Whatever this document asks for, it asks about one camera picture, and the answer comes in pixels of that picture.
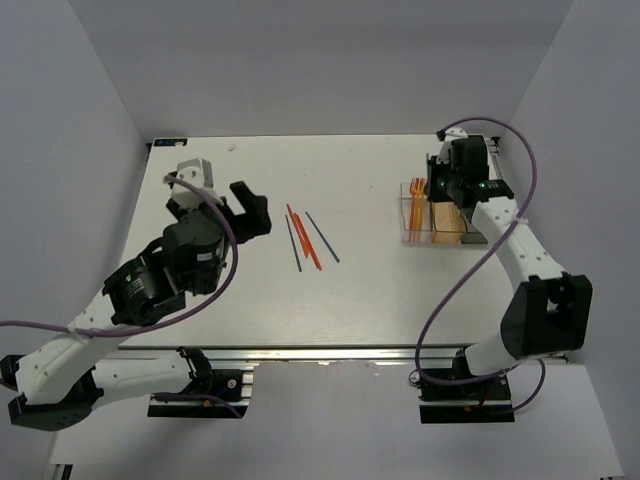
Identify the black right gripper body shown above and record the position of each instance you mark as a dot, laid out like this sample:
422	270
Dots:
440	180

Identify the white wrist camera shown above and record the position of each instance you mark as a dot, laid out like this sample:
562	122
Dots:
451	134
197	173

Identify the orange translucent plastic container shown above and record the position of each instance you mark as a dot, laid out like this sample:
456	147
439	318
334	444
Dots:
448	227

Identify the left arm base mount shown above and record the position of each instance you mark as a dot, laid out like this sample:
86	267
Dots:
223	395

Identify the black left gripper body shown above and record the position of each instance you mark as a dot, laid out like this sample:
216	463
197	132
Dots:
230	207

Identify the red-orange plastic chopstick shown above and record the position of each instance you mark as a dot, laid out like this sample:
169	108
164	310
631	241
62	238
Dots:
291	214
309	242

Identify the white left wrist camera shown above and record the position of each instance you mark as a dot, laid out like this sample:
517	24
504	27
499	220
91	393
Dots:
197	173

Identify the red-orange plastic fork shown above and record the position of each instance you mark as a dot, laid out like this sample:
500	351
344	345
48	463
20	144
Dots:
414	191

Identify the teal plastic chopstick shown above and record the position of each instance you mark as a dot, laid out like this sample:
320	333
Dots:
323	238
293	244

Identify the grey translucent plastic container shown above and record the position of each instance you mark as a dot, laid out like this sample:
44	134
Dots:
472	236

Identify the yellow plastic fork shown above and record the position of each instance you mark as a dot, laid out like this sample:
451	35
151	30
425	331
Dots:
421	213

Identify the clear plastic container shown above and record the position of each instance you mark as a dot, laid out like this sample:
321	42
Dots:
404	210

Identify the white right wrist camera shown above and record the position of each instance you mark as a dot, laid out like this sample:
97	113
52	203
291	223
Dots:
451	134

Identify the aluminium table front rail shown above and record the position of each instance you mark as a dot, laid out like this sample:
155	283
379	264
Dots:
302	353

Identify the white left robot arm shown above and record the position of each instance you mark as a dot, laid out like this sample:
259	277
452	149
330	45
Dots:
175	276

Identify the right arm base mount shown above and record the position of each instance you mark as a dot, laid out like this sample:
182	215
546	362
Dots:
485	402

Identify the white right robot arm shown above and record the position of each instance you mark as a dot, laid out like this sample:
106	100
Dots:
550	308

